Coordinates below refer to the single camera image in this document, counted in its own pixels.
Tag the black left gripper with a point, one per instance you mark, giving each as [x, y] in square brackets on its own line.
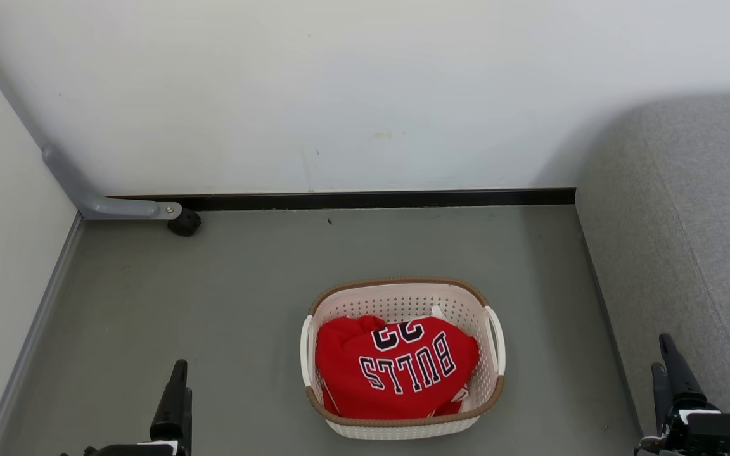
[149, 449]

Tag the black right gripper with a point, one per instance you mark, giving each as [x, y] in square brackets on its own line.
[720, 434]

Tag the red Bulls basketball jersey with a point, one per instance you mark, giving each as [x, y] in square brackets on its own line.
[346, 354]

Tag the grey fabric sofa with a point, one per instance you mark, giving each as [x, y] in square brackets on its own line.
[675, 221]

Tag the grey baseboard strip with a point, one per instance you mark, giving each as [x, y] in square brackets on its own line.
[29, 335]

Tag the black caster wheel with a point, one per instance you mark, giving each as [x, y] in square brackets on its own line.
[185, 223]

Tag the grey metal partition leg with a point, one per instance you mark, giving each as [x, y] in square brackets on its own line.
[86, 196]

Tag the white perforated laundry basket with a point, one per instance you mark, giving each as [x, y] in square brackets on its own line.
[403, 301]

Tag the black baseboard strip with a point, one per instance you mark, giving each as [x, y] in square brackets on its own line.
[371, 200]

